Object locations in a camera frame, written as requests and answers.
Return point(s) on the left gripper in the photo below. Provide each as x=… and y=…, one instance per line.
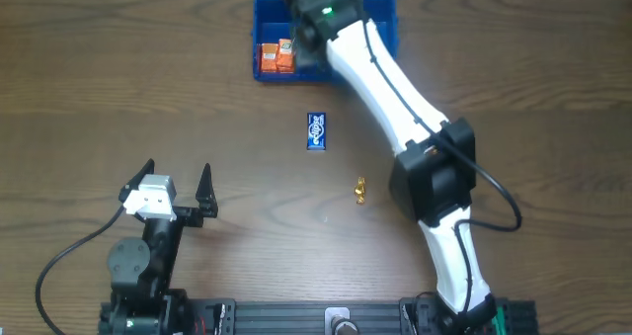
x=190, y=216

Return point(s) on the orange candy box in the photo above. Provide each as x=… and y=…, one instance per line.
x=269, y=58
x=285, y=56

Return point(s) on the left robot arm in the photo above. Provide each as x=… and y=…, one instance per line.
x=148, y=261

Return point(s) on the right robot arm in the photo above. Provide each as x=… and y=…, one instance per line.
x=385, y=83

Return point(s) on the blue candy pack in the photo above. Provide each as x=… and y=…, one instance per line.
x=316, y=131

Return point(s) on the gold wrapped candy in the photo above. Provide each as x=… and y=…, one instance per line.
x=360, y=190

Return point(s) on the blue tray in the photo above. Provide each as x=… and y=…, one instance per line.
x=269, y=24

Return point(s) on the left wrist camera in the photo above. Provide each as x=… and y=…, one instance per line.
x=150, y=196

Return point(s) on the mounting rail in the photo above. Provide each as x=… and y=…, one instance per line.
x=286, y=317

